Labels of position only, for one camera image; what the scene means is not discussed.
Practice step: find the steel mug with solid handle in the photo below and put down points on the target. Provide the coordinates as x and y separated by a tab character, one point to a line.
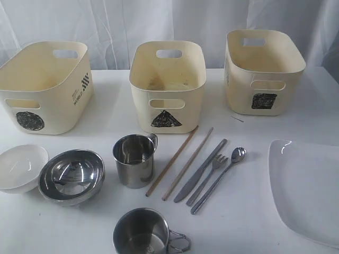
134	156

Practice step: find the wooden chopstick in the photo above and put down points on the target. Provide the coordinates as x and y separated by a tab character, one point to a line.
171	161
186	166

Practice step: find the cream bin with triangle mark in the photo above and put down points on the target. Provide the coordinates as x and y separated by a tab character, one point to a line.
167	80

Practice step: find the steel mug with wire handle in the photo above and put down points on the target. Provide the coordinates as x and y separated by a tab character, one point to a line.
145	230

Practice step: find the stainless steel bowl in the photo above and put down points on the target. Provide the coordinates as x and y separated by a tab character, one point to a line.
72	177

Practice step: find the white ceramic bowl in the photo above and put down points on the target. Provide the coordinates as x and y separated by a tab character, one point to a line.
21	167

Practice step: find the stainless steel fork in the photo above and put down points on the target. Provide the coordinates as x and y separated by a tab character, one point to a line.
218	161

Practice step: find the stainless steel table knife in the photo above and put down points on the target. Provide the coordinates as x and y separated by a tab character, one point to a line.
191	183

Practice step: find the stainless steel spoon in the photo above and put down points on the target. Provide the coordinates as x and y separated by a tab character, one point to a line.
237	155

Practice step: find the cream bin with square mark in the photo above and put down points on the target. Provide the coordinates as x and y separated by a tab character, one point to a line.
262	71

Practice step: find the white backdrop curtain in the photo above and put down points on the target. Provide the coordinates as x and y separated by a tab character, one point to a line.
113	30

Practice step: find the cream bin with circle mark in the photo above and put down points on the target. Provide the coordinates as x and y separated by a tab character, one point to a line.
46	86

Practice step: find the white square plate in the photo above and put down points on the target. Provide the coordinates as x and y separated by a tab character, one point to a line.
304	185

